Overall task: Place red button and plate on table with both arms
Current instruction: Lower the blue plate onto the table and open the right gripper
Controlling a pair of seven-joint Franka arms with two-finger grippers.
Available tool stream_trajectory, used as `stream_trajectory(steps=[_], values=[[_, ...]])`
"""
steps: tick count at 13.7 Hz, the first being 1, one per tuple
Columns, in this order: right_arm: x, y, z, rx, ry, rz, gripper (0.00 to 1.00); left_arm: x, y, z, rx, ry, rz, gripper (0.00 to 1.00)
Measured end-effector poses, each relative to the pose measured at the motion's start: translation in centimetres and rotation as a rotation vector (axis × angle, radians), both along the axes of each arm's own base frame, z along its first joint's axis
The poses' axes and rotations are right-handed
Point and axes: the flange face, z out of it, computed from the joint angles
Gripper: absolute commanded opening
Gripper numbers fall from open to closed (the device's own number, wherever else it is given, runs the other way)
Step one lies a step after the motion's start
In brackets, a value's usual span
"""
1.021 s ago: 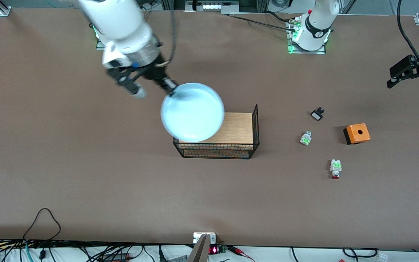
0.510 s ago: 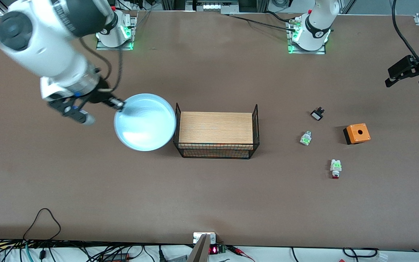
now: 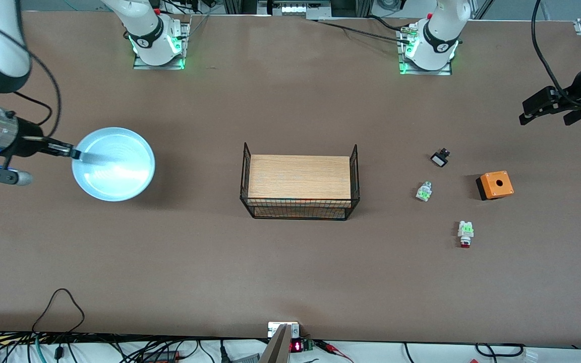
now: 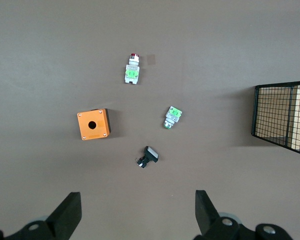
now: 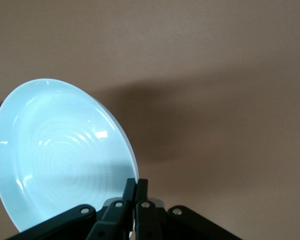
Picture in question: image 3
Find light blue plate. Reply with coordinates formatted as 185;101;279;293
72;127;156;202

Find grey metal stand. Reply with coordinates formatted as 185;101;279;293
259;324;292;363

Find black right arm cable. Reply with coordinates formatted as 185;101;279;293
0;25;64;140

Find silver tag plate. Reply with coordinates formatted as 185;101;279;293
268;322;300;338

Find red push button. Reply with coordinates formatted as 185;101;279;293
458;220;475;249

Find thin black cable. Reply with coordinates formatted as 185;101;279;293
475;343;526;358

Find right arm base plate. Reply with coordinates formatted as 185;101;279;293
133;23;191;70

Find red clip leads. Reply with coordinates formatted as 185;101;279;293
316;340;355;363

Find wooden board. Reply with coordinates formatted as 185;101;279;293
248;155;352;200

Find orange button box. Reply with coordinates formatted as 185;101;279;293
476;171;514;201

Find black power brick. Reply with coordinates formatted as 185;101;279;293
142;350;181;363

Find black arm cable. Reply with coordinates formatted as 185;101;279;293
0;25;64;140
531;0;581;104

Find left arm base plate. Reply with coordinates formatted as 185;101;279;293
398;25;453;76

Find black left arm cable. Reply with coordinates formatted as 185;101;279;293
531;0;581;104

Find looped black cable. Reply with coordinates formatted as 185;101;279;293
32;288;85;348

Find lit control unit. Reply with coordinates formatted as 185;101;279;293
258;0;332;20

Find black cable on table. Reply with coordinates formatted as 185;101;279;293
316;15;413;44

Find black wire basket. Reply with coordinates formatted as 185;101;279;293
240;143;361;221

